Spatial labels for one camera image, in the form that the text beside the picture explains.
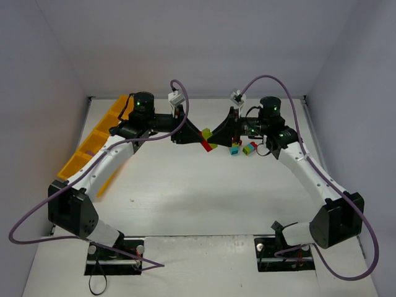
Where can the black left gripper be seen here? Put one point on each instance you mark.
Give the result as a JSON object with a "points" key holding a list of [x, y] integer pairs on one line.
{"points": [[179, 126]]}

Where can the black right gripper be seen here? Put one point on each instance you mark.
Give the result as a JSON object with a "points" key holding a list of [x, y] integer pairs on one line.
{"points": [[234, 125]]}

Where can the green long lego brick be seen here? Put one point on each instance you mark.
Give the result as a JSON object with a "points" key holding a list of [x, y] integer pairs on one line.
{"points": [[206, 133]]}

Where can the rainbow curved lego stack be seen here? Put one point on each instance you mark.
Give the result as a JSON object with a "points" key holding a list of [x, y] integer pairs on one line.
{"points": [[234, 149]]}

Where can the red lego brick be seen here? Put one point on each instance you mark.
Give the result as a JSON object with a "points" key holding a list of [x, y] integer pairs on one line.
{"points": [[207, 146]]}

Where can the green blue red lego stack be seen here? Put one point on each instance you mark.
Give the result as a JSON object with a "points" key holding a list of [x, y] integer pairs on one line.
{"points": [[249, 148]]}

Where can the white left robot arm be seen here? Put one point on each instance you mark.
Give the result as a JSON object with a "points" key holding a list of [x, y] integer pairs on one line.
{"points": [[71, 206]]}

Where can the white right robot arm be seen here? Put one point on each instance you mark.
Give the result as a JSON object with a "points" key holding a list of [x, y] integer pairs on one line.
{"points": [[337, 218]]}

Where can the yellow divided plastic tray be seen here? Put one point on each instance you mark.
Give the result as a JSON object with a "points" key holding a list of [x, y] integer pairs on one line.
{"points": [[92, 145]]}

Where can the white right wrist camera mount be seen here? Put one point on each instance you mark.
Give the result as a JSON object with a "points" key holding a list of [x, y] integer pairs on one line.
{"points": [[238, 99]]}

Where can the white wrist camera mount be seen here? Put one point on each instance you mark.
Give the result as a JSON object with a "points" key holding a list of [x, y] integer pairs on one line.
{"points": [[175, 98], [238, 99]]}

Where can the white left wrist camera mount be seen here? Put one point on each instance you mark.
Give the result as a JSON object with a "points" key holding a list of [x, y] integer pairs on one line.
{"points": [[175, 98]]}

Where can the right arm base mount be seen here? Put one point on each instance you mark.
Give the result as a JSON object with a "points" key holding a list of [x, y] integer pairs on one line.
{"points": [[273, 256]]}

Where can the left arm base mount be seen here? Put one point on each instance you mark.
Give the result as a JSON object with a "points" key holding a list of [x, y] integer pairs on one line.
{"points": [[101, 261]]}

